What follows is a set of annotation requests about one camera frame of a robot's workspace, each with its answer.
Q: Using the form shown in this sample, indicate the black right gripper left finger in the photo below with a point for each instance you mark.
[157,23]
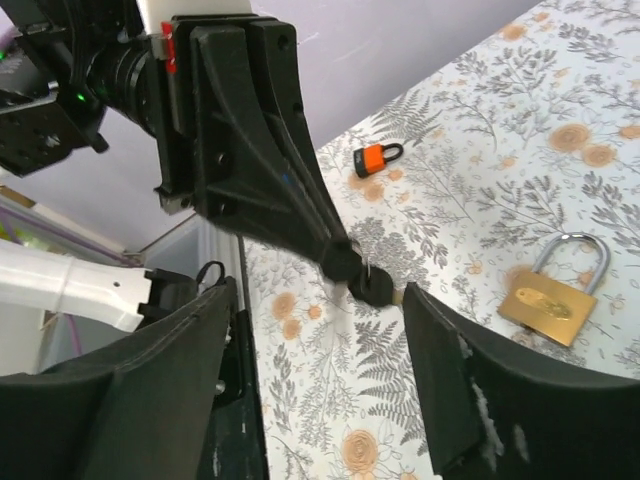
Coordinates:
[136,409]

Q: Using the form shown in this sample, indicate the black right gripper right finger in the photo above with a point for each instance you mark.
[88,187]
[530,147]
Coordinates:
[494,409]

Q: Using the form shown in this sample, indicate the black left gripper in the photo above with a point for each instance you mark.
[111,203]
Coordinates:
[257,173]

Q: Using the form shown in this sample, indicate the orange black padlock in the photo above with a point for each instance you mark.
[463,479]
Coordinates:
[374,158]

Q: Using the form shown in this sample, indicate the large brass padlock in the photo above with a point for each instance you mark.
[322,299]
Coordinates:
[551,308]

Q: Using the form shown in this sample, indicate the black-headed key pair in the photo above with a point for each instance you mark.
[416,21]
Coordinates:
[365,280]

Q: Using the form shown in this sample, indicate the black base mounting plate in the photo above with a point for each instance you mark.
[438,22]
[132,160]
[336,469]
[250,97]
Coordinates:
[235,446]

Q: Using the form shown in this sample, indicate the floral patterned table mat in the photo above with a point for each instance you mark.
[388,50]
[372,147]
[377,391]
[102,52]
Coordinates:
[532,133]

